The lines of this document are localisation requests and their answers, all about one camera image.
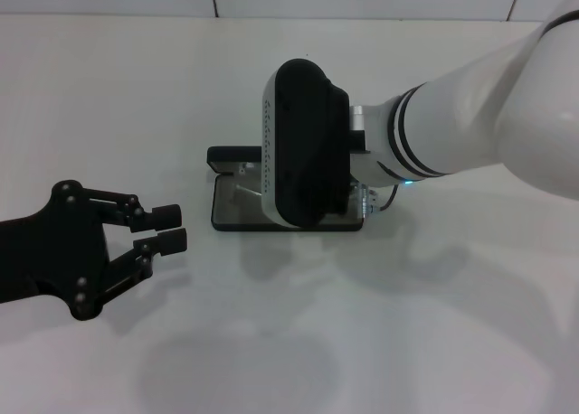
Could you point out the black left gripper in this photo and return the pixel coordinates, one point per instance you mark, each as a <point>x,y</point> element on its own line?
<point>54,256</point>

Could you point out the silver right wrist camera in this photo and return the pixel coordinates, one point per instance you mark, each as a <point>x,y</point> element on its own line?
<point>303,138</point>

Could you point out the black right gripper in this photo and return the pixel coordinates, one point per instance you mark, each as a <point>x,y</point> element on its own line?
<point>330,201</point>

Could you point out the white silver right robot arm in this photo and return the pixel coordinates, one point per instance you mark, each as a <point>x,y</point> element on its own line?
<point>475,115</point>

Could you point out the black glasses case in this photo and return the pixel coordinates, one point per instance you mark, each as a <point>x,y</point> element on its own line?
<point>235,210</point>

